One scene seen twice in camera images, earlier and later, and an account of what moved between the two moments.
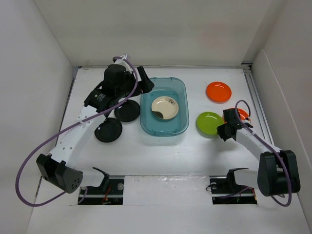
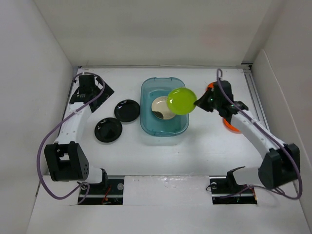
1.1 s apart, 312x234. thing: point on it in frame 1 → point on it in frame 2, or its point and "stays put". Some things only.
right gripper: (220, 129) → (202, 102)
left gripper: (144, 86) → (98, 89)
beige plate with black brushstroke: (165, 107) stays put
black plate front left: (108, 130) stays put
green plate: (207, 122) → (181, 101)
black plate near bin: (128, 112) stays put
